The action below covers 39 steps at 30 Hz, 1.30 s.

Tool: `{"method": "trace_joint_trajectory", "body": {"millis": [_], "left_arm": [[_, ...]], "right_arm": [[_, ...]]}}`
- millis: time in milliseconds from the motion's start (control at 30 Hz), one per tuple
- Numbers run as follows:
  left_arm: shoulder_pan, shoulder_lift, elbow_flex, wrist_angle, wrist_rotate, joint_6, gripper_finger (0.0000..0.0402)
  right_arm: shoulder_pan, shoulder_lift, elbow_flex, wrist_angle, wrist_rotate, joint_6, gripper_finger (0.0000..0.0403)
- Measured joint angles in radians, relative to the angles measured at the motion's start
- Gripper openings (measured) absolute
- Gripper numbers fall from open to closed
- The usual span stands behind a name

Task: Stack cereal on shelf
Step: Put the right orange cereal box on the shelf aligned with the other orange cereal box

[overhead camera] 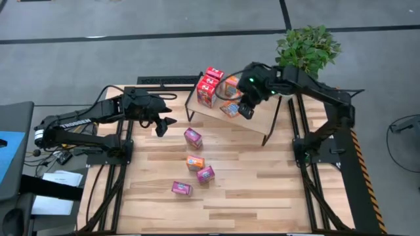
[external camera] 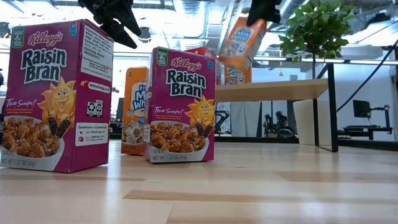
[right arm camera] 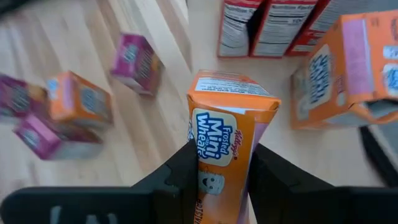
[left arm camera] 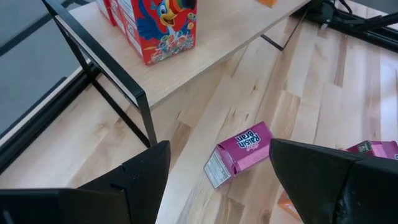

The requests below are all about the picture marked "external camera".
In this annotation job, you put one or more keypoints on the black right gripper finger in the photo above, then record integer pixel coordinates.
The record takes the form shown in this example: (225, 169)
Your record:
(258, 9)
(273, 9)

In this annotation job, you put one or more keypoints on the Raisin Bran cereal box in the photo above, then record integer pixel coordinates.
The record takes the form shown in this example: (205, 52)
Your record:
(180, 124)
(46, 93)

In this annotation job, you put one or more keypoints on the white hanging cloth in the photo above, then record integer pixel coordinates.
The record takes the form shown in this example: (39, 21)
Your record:
(245, 118)

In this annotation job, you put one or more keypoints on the green leafy potted plant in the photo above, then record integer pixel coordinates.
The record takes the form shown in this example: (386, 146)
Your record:
(317, 28)

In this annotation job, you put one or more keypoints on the small orange pendant lamp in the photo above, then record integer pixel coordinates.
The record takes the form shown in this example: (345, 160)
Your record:
(281, 74)

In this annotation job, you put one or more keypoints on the black background robot arm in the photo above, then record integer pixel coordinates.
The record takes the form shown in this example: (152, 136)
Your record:
(222, 121)
(280, 124)

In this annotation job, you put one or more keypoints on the black desk monitor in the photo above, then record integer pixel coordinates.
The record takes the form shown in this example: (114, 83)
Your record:
(119, 109)

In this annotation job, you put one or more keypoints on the black background desk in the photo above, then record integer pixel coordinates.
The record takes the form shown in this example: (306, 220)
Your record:
(367, 129)

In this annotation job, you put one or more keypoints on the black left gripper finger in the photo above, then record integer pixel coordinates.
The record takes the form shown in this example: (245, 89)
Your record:
(127, 18)
(119, 34)

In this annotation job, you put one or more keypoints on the white round bin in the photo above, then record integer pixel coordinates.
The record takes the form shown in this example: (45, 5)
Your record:
(303, 124)

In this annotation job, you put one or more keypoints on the wooden shelf with black legs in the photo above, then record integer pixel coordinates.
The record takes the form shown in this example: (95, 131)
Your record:
(273, 90)

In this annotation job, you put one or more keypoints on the black monitor on mount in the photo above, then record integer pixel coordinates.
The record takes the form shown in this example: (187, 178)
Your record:
(361, 109)

